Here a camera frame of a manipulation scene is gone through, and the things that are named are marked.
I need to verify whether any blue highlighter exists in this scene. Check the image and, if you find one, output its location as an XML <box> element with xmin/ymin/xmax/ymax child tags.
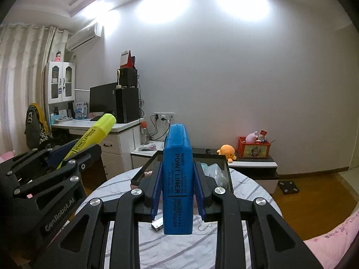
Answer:
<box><xmin>162</xmin><ymin>124</ymin><xmax>193</xmax><ymax>235</ymax></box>

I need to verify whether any white glass door cabinet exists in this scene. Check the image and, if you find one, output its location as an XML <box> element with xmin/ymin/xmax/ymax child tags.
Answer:
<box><xmin>45</xmin><ymin>61</ymin><xmax>75</xmax><ymax>104</ymax></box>

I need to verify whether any black office chair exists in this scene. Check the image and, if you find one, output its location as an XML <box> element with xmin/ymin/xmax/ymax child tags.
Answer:
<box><xmin>24</xmin><ymin>103</ymin><xmax>55</xmax><ymax>150</ymax></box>

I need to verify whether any red toy box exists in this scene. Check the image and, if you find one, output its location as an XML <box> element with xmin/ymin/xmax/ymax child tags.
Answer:
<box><xmin>237</xmin><ymin>137</ymin><xmax>271</xmax><ymax>158</ymax></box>

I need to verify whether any pink black storage box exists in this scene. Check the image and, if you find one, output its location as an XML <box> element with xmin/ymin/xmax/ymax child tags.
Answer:
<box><xmin>130</xmin><ymin>150</ymin><xmax>235</xmax><ymax>194</ymax></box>

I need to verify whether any red white desk calendar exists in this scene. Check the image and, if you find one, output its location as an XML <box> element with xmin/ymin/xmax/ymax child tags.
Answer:
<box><xmin>119</xmin><ymin>50</ymin><xmax>136</xmax><ymax>69</ymax></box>

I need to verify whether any black floor scale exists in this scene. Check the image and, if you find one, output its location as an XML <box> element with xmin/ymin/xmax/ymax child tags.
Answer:
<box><xmin>278</xmin><ymin>180</ymin><xmax>299</xmax><ymax>195</ymax></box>

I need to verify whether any black computer tower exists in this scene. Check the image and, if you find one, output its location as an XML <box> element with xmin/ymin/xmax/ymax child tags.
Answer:
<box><xmin>115</xmin><ymin>87</ymin><xmax>140</xmax><ymax>123</ymax></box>

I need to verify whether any pink plush toy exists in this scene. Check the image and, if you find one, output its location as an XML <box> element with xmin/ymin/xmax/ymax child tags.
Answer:
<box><xmin>245</xmin><ymin>131</ymin><xmax>258</xmax><ymax>144</ymax></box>

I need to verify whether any white wall power strip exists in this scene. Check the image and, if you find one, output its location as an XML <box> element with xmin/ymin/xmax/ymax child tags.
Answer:
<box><xmin>154</xmin><ymin>112</ymin><xmax>175</xmax><ymax>121</ymax></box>

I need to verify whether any white striped curtain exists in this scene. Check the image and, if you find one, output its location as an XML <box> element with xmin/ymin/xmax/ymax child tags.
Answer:
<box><xmin>1</xmin><ymin>24</ymin><xmax>69</xmax><ymax>154</ymax></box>

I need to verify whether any white nightstand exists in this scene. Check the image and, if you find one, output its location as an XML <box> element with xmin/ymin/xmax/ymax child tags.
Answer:
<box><xmin>130</xmin><ymin>141</ymin><xmax>164</xmax><ymax>169</ymax></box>

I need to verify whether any low black white cabinet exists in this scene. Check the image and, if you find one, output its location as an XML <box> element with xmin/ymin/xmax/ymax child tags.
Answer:
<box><xmin>192</xmin><ymin>148</ymin><xmax>279</xmax><ymax>194</ymax></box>

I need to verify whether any white air conditioner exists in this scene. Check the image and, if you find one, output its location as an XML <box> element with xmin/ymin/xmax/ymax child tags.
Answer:
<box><xmin>66</xmin><ymin>22</ymin><xmax>103</xmax><ymax>52</ymax></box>

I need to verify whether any pink bed quilt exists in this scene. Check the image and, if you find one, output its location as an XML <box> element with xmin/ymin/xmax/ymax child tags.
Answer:
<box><xmin>304</xmin><ymin>209</ymin><xmax>358</xmax><ymax>268</ymax></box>

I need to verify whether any black speaker box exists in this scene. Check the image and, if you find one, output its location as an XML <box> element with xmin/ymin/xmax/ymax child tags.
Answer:
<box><xmin>117</xmin><ymin>67</ymin><xmax>138</xmax><ymax>87</ymax></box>

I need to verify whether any orange octopus plush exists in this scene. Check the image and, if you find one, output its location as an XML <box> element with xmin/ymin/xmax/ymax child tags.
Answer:
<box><xmin>217</xmin><ymin>144</ymin><xmax>237</xmax><ymax>163</ymax></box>

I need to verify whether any teal round plastic container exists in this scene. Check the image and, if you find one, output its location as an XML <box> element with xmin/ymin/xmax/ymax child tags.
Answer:
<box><xmin>201</xmin><ymin>163</ymin><xmax>228</xmax><ymax>188</ymax></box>

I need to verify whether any white desk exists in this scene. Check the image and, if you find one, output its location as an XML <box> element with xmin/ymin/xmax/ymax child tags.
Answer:
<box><xmin>50</xmin><ymin>117</ymin><xmax>144</xmax><ymax>180</ymax></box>

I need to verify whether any black computer monitor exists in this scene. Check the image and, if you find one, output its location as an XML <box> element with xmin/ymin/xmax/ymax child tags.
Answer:
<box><xmin>90</xmin><ymin>83</ymin><xmax>117</xmax><ymax>116</ymax></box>

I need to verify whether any orange cap water bottle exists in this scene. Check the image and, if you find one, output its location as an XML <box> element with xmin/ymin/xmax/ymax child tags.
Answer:
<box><xmin>140</xmin><ymin>121</ymin><xmax>150</xmax><ymax>145</ymax></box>

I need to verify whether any small doll figurine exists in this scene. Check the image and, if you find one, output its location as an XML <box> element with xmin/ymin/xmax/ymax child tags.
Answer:
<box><xmin>55</xmin><ymin>51</ymin><xmax>61</xmax><ymax>62</ymax></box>

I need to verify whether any yellow highlighter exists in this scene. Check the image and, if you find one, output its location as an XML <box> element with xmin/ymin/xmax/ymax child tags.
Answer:
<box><xmin>57</xmin><ymin>114</ymin><xmax>116</xmax><ymax>169</ymax></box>

